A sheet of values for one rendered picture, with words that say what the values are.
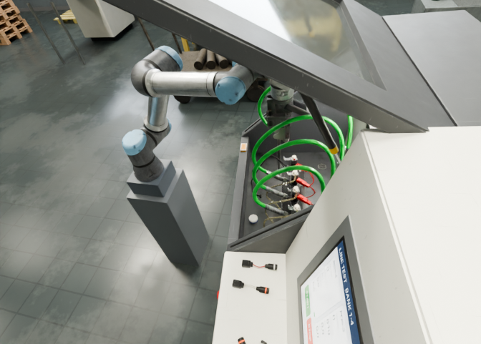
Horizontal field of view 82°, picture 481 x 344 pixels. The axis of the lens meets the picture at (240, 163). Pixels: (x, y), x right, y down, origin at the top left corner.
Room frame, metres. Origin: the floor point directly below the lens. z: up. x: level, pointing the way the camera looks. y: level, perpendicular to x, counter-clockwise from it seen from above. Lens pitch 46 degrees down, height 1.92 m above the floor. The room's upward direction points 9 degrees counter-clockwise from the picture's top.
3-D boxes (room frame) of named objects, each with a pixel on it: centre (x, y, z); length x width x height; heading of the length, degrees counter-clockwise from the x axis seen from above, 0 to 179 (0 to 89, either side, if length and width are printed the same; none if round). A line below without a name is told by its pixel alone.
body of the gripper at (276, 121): (0.78, -0.16, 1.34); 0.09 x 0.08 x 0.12; 78
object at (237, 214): (0.81, 0.01, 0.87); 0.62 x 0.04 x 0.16; 168
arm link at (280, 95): (0.77, -0.17, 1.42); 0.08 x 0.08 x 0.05
